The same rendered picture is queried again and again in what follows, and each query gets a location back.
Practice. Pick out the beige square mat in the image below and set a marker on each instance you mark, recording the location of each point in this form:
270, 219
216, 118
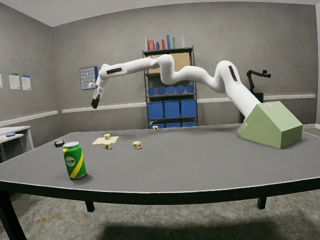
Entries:
102, 140

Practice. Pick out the green drink can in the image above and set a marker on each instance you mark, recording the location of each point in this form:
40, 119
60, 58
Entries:
74, 160

